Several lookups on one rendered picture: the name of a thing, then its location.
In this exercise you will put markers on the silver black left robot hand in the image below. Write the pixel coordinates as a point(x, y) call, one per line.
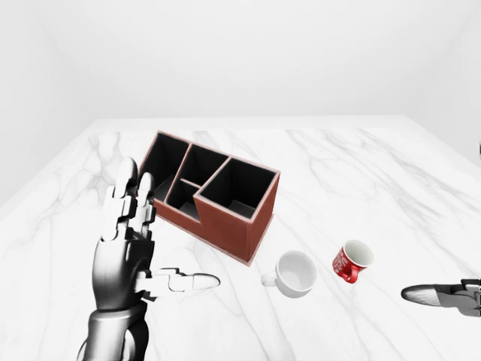
point(112, 263)

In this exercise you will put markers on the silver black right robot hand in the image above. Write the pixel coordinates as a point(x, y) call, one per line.
point(439, 295)

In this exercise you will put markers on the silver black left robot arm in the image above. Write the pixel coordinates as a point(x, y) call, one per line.
point(109, 334)

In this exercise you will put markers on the red mug with white print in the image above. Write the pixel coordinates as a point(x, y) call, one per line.
point(347, 261)

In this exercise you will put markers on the red-brown desk caddy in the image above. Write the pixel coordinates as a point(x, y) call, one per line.
point(229, 225)

